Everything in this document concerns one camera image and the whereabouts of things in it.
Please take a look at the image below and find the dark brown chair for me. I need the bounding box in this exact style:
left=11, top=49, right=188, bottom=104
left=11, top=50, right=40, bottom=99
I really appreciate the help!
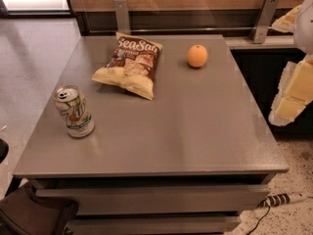
left=0, top=182, right=78, bottom=235

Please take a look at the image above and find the orange fruit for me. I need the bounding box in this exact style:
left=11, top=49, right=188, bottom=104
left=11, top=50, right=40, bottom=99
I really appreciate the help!
left=187, top=45, right=208, bottom=68

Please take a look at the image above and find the right metal wall bracket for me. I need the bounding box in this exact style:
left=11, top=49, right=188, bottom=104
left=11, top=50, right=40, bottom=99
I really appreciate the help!
left=250, top=0, right=280, bottom=44

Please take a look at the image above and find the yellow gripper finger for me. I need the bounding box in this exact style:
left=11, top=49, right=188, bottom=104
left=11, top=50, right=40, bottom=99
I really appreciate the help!
left=272, top=5, right=300, bottom=33
left=268, top=55, right=313, bottom=126

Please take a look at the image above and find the metal wall bracket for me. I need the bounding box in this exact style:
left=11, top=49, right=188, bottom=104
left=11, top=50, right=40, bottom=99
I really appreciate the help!
left=250, top=0, right=280, bottom=44
left=113, top=0, right=131, bottom=34

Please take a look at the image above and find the white power strip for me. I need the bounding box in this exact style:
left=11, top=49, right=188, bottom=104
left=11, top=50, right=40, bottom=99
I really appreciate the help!
left=258, top=192, right=308, bottom=208

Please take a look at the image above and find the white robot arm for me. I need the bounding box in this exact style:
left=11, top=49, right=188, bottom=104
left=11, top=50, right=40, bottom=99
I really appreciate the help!
left=268, top=0, right=313, bottom=126

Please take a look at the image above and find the grey drawer cabinet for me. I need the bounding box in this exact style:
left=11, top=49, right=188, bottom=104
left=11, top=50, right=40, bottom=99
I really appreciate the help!
left=14, top=35, right=289, bottom=235

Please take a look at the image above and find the white soda can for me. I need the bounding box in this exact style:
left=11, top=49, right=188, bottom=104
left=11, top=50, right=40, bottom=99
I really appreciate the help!
left=54, top=85, right=95, bottom=138

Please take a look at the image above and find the left metal wall bracket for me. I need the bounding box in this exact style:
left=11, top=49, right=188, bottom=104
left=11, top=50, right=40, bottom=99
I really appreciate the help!
left=113, top=0, right=131, bottom=34

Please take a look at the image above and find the sea salt chips bag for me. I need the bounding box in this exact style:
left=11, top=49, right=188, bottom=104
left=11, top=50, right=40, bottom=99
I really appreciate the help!
left=92, top=32, right=162, bottom=100

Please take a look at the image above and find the black power cable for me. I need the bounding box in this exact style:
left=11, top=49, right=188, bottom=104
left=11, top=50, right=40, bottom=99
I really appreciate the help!
left=246, top=206, right=272, bottom=235

